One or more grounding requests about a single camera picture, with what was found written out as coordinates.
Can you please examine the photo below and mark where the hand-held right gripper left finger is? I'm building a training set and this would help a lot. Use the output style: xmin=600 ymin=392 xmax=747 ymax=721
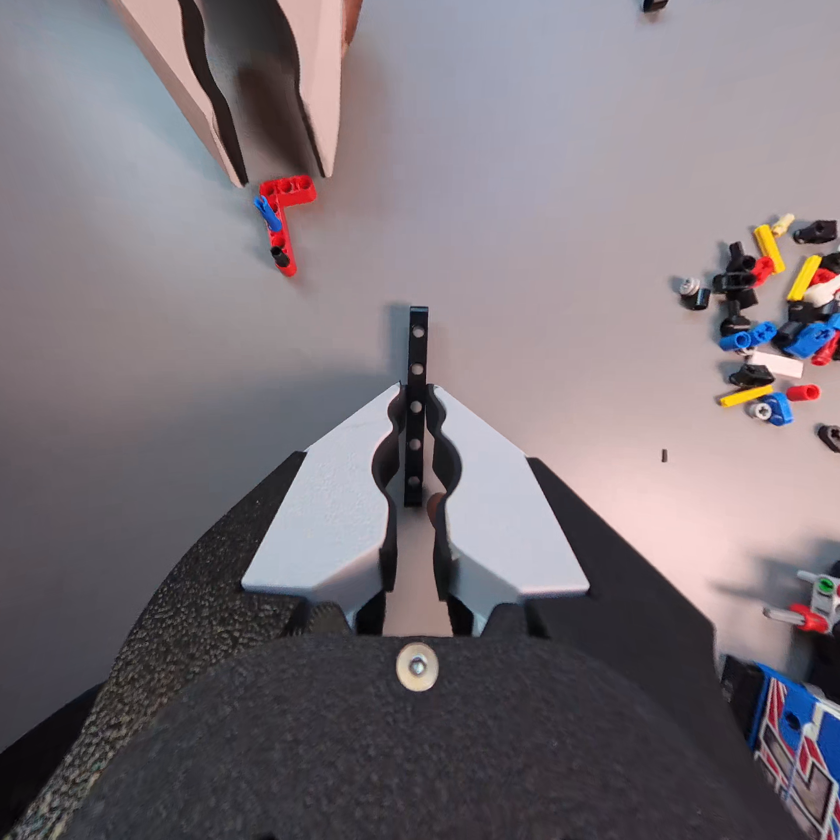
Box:
xmin=241 ymin=382 xmax=403 ymax=634

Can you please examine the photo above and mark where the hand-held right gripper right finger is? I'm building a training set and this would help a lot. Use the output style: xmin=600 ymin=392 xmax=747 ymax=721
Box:
xmin=427 ymin=384 xmax=590 ymax=634

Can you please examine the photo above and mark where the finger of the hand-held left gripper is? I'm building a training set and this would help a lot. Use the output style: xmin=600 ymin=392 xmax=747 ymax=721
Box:
xmin=107 ymin=0 xmax=250 ymax=189
xmin=277 ymin=0 xmax=345 ymax=181

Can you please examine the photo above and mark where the red angled lego beam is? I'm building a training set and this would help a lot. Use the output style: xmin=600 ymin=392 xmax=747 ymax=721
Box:
xmin=257 ymin=175 xmax=319 ymax=278

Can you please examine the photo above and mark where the long black lego beam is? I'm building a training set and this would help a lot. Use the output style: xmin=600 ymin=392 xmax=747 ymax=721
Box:
xmin=403 ymin=304 xmax=431 ymax=508

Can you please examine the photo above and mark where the pile of mixed lego pieces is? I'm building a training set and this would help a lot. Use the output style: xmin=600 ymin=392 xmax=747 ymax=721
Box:
xmin=675 ymin=213 xmax=840 ymax=455

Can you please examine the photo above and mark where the partly built lego car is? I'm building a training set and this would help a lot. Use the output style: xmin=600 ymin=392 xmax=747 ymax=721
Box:
xmin=721 ymin=560 xmax=840 ymax=840

